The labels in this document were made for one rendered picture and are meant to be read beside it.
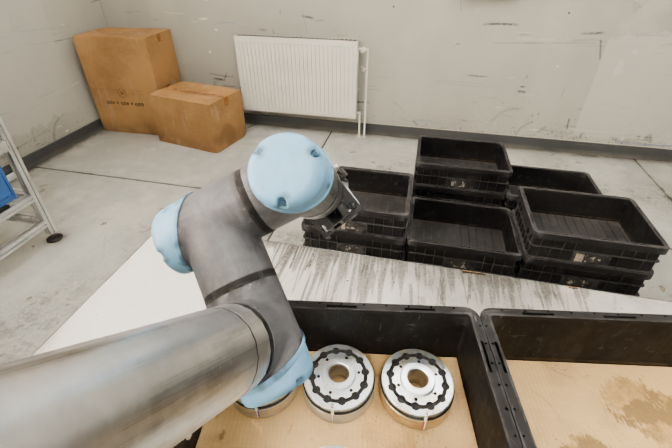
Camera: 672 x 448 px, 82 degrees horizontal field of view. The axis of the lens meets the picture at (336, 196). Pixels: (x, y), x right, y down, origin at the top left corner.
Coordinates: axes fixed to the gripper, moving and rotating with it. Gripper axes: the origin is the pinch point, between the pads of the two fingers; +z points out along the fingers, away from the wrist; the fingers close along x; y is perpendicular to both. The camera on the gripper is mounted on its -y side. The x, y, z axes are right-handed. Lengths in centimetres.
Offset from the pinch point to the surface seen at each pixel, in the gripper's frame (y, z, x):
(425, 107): -52, 240, 98
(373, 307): 19.2, -10.3, -4.4
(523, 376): 41.4, -4.6, 6.6
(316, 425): 26.3, -13.8, -19.9
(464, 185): 15, 102, 46
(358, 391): 26.5, -12.7, -12.9
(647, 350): 50, -3, 24
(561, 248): 50, 68, 48
